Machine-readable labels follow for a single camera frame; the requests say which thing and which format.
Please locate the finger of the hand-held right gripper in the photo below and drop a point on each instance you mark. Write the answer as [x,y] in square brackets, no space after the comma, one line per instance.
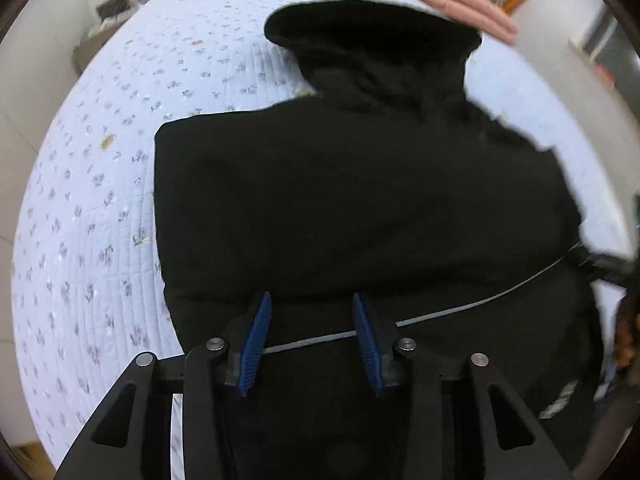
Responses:
[610,267]

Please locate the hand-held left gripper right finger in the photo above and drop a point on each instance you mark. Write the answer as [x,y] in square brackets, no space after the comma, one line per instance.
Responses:
[367,345]

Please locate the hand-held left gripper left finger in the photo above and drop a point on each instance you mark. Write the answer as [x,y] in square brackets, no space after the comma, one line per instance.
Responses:
[256,340]

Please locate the black jacket with grey piping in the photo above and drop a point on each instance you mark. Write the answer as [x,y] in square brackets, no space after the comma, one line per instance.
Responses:
[360,195]

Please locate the person's right hand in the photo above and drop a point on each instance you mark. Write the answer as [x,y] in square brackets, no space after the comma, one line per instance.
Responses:
[628,332]

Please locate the floral quilted bed cover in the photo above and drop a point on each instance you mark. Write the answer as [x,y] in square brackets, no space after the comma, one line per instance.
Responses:
[100,200]

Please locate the pink folded cloth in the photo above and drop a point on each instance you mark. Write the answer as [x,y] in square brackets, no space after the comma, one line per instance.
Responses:
[460,2]

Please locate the bedside table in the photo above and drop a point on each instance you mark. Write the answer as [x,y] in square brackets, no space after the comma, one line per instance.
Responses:
[102,25]

